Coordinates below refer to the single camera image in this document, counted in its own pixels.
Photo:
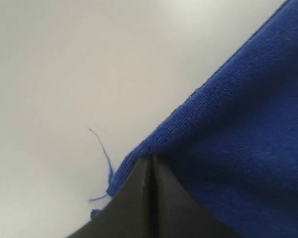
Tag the blue towel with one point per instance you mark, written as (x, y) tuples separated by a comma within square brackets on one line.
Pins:
[(233, 144)]

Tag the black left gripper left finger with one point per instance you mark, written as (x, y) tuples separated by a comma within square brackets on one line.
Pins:
[(127, 215)]

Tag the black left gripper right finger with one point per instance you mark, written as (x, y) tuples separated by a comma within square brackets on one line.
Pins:
[(175, 213)]

